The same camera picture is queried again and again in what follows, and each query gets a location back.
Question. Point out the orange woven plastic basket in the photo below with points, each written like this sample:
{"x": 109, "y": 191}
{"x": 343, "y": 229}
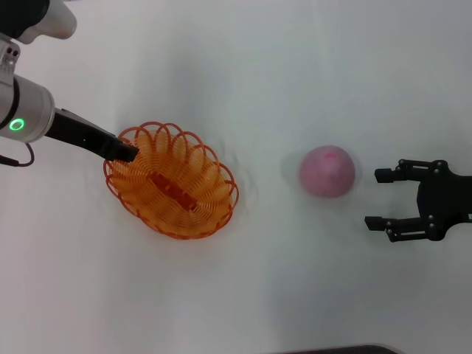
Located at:
{"x": 177, "y": 199}

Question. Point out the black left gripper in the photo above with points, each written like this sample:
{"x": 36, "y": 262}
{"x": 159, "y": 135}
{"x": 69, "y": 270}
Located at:
{"x": 81, "y": 134}

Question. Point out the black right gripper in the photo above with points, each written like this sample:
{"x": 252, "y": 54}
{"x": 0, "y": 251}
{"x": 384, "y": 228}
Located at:
{"x": 446, "y": 197}

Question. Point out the pink peach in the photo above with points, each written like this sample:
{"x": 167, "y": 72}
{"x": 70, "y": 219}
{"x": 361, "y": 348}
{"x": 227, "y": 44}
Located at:
{"x": 327, "y": 173}

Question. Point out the black rounded robot base edge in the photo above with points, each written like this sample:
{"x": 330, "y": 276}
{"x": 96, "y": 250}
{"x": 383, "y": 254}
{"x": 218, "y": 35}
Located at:
{"x": 339, "y": 350}

